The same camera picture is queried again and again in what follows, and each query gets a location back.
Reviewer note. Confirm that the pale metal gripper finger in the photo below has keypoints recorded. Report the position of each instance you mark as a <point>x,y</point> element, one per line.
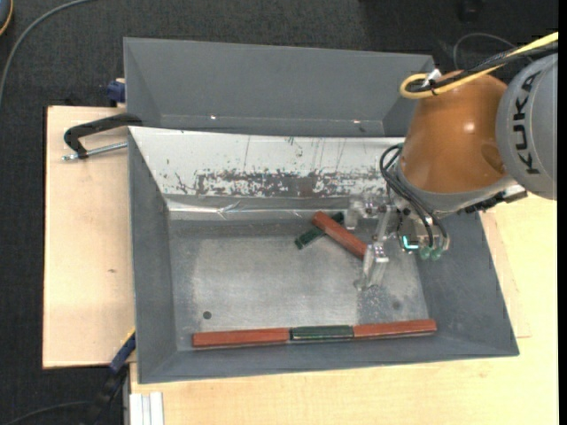
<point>373,268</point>
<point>357,216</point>

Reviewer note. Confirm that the dark green flat block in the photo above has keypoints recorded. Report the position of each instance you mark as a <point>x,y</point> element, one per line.
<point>312,236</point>
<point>322,332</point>

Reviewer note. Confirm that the grey metal bin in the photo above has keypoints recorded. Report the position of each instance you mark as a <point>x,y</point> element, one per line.
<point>266,277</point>

